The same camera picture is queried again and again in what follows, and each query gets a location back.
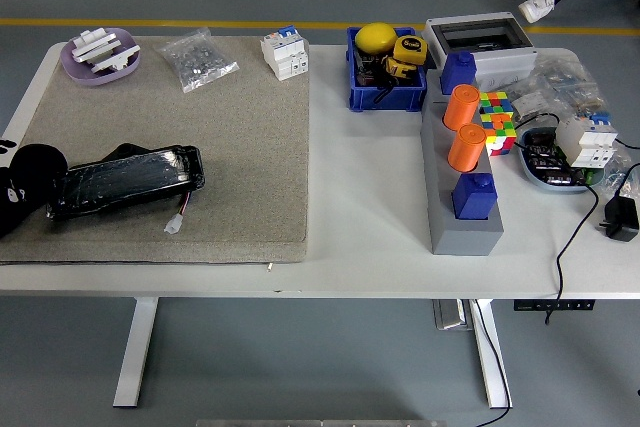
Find black plastic-wrapped panel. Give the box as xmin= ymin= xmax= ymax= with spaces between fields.
xmin=45 ymin=142 xmax=206 ymax=222

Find black rag with white print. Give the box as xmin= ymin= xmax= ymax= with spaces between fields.
xmin=0 ymin=138 xmax=70 ymax=239

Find black table control panel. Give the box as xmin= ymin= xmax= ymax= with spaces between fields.
xmin=513 ymin=299 xmax=597 ymax=312

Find grey-brown felt mat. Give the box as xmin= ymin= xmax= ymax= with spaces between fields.
xmin=0 ymin=35 xmax=311 ymax=266

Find blue plastic bin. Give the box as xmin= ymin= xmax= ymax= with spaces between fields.
xmin=346 ymin=26 xmax=429 ymax=113

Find white circuit breaker blue levers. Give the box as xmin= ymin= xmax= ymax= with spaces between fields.
xmin=260 ymin=25 xmax=309 ymax=82
xmin=555 ymin=110 xmax=619 ymax=169

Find small yellow black tool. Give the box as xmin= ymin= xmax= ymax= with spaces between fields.
xmin=383 ymin=56 xmax=417 ymax=80

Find orange cylinder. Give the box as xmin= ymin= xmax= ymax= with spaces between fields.
xmin=443 ymin=84 xmax=482 ymax=132
xmin=447 ymin=123 xmax=487 ymax=173

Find blue block with knob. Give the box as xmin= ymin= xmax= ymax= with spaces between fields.
xmin=439 ymin=50 xmax=478 ymax=96
xmin=451 ymin=172 xmax=499 ymax=222

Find grey shape sorter base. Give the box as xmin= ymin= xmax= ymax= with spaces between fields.
xmin=419 ymin=87 xmax=505 ymax=257

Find yellow round object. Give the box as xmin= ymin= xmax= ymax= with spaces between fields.
xmin=354 ymin=22 xmax=399 ymax=56

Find yellow black tape measure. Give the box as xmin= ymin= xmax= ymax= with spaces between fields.
xmin=393 ymin=35 xmax=430 ymax=68

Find clear bag of screws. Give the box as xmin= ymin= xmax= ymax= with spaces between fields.
xmin=153 ymin=26 xmax=240 ymax=95

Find grey metal box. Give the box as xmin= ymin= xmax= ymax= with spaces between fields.
xmin=432 ymin=299 xmax=475 ymax=332

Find colourful puzzle cube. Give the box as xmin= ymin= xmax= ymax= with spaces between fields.
xmin=478 ymin=90 xmax=519 ymax=157

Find light blue tray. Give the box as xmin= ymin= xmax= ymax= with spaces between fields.
xmin=516 ymin=125 xmax=609 ymax=194

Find black electronic modules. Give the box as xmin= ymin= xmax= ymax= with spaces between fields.
xmin=523 ymin=129 xmax=587 ymax=186

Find white table leg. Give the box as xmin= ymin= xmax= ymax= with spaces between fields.
xmin=112 ymin=296 xmax=160 ymax=408
xmin=469 ymin=298 xmax=514 ymax=410

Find white plastic piece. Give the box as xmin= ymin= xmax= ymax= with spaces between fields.
xmin=89 ymin=44 xmax=143 ymax=74
xmin=73 ymin=28 xmax=124 ymax=62

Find purple plastic tray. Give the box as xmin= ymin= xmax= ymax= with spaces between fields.
xmin=59 ymin=27 xmax=143 ymax=87

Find clear bags of parts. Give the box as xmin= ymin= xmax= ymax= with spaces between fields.
xmin=509 ymin=54 xmax=614 ymax=121

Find clear plastic bag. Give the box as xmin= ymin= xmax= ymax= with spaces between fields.
xmin=597 ymin=139 xmax=640 ymax=199

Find black power adapter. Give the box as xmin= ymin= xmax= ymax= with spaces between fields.
xmin=598 ymin=195 xmax=640 ymax=242

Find black tool handle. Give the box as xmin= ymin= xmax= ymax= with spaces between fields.
xmin=373 ymin=82 xmax=401 ymax=106

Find white connector with red wires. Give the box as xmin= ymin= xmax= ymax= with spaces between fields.
xmin=163 ymin=190 xmax=191 ymax=236

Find grey electrical enclosure box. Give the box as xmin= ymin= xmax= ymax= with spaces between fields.
xmin=424 ymin=12 xmax=540 ymax=93

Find long black cord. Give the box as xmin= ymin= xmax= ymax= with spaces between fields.
xmin=513 ymin=111 xmax=601 ymax=327

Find black hanging cable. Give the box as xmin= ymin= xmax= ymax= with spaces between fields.
xmin=469 ymin=299 xmax=514 ymax=427

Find black adapter cord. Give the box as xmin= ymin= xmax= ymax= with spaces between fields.
xmin=617 ymin=162 xmax=640 ymax=201

